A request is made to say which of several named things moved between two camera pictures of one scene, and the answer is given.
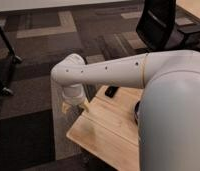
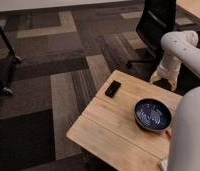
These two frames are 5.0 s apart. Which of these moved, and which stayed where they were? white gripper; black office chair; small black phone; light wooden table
Moved: white gripper
Stayed: black office chair; small black phone; light wooden table
